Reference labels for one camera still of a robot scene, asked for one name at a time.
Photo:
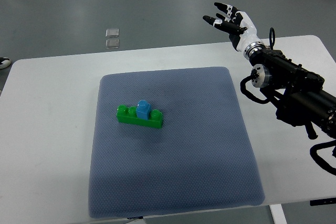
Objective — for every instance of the black label under table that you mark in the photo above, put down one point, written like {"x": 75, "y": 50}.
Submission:
{"x": 135, "y": 218}

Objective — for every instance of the white table leg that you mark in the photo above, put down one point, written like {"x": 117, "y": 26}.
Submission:
{"x": 277, "y": 213}

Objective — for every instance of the black white sneaker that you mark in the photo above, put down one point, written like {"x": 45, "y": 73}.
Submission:
{"x": 4, "y": 62}

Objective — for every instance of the upper metal floor plate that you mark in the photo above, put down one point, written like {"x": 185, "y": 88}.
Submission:
{"x": 112, "y": 32}

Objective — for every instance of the black table control panel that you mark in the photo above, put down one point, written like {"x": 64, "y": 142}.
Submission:
{"x": 321, "y": 202}

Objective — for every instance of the blue-grey fabric mat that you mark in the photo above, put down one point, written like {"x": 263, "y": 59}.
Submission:
{"x": 201, "y": 158}

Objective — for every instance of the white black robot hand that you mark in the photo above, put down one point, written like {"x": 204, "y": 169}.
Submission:
{"x": 242, "y": 31}

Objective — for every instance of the green four-stud toy block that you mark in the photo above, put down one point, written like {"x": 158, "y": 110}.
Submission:
{"x": 128, "y": 115}

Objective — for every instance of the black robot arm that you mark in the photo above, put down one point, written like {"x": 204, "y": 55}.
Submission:
{"x": 296, "y": 93}

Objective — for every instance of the blue toy block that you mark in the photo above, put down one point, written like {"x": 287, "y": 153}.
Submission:
{"x": 143, "y": 110}

